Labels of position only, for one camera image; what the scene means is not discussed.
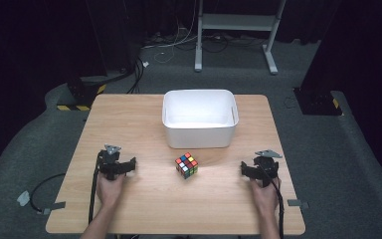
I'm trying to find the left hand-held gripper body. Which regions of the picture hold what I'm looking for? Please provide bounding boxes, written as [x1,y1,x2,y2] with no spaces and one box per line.
[96,143,127,181]

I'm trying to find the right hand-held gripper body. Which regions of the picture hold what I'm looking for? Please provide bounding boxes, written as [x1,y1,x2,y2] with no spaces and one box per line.
[253,149,284,189]

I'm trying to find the multicoloured puzzle cube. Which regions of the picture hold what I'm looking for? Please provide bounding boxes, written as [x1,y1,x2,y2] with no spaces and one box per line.
[174,151,199,180]

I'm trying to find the white plastic bin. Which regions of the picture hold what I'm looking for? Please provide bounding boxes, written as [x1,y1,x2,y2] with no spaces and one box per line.
[161,89,240,149]

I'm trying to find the person's left hand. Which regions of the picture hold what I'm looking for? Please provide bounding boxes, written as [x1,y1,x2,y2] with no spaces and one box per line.
[95,172,127,209]

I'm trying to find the person's right hand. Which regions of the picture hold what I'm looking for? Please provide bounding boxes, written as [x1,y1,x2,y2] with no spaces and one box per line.
[249,176,282,215]

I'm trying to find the short grey tape strip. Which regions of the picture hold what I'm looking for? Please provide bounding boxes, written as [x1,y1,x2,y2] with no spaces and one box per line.
[286,198,310,210]

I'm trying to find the long grey tape strip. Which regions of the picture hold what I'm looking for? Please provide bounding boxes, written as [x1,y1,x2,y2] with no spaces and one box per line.
[41,200,67,216]

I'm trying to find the black base with yellow stripes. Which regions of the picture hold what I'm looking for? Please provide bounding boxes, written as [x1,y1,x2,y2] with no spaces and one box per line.
[56,74,108,113]

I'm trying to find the black base with yellow edge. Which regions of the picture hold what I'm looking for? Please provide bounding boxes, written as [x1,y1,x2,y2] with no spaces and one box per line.
[292,87,344,117]

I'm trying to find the white metal stand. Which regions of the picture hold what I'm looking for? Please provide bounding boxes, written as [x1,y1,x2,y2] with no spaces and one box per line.
[194,0,287,76]

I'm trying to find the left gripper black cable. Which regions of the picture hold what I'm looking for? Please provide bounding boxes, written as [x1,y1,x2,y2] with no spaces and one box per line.
[88,155,102,225]

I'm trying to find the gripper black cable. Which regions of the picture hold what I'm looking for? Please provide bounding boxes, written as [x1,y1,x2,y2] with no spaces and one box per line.
[269,178,286,239]
[88,155,102,225]

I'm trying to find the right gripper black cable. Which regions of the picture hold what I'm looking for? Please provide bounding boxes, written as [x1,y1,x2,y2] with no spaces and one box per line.
[269,178,286,239]

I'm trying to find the black floor cable loop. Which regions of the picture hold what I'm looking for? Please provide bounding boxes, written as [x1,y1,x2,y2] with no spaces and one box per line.
[29,172,67,214]

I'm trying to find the thick black cables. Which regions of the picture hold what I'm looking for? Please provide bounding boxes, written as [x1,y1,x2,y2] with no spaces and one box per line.
[125,57,146,95]

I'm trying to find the thin white cable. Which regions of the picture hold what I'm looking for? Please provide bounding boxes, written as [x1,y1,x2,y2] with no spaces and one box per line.
[141,0,198,65]

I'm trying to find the bundle of floor cables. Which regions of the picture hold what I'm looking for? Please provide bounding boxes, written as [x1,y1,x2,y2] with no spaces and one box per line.
[141,19,268,54]

